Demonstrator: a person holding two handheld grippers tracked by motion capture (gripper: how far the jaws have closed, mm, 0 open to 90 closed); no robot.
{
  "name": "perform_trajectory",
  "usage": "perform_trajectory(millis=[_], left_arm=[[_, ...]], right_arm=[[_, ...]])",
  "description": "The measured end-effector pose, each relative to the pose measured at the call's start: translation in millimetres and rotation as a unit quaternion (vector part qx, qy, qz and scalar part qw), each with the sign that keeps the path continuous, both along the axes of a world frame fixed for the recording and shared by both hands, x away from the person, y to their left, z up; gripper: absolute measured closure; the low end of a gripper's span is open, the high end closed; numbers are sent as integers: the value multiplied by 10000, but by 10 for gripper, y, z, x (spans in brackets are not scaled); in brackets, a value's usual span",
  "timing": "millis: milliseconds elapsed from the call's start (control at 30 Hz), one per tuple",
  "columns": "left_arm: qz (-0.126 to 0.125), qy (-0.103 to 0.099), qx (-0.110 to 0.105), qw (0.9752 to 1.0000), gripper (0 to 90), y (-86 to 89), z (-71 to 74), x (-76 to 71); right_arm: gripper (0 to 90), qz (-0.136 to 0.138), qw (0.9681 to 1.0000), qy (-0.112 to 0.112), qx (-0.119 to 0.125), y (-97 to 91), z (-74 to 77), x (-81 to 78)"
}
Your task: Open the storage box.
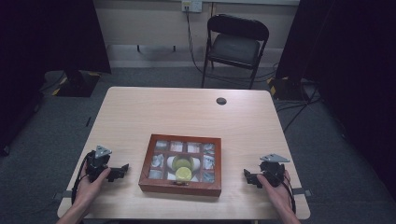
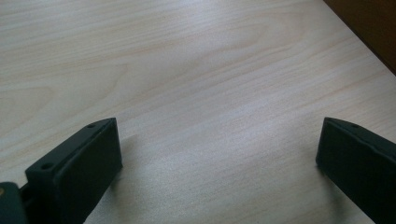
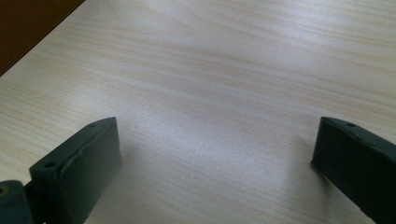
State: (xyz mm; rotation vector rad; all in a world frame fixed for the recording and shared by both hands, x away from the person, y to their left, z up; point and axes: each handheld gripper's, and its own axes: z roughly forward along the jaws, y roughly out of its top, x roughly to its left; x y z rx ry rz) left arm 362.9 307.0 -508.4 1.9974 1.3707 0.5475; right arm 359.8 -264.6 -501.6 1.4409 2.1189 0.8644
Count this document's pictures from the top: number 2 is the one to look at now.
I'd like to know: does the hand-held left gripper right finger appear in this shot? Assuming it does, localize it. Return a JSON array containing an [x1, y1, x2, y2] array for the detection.
[[315, 117, 396, 224]]

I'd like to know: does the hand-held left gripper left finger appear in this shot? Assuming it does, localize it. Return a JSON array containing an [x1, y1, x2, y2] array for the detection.
[[24, 117, 123, 224]]

